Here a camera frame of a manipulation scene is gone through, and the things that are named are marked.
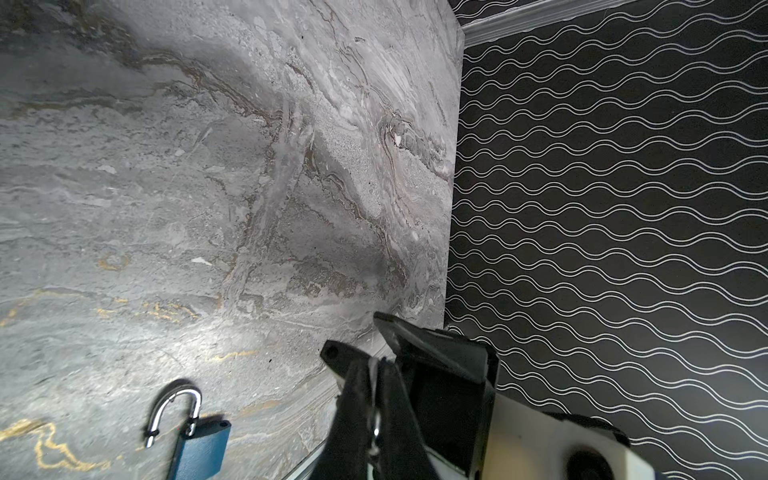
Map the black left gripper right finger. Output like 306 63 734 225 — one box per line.
374 360 439 479

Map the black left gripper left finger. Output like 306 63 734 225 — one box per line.
310 360 374 479

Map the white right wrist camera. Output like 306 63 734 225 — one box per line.
479 394 664 479

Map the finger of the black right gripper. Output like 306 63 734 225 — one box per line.
320 340 372 384

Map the blue padlock right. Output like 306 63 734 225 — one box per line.
144 379 232 480

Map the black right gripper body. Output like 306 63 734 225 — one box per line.
374 312 499 477

